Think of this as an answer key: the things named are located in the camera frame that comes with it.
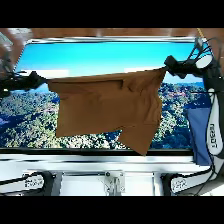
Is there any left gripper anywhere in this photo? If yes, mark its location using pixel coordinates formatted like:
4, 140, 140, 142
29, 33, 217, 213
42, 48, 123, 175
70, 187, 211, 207
27, 71, 48, 90

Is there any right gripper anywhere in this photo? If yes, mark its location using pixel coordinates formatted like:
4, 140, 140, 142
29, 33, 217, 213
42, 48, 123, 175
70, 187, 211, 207
163, 55, 185, 77

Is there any brown T-shirt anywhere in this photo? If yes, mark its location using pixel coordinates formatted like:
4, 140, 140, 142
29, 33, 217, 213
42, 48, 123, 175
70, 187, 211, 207
46, 66, 168, 157

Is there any blue garment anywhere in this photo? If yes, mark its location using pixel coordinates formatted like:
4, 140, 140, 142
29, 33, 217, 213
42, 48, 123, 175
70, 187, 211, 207
184, 106, 214, 167

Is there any silver frame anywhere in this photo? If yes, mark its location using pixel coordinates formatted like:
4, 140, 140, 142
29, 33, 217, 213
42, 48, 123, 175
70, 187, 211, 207
0, 152, 224, 196

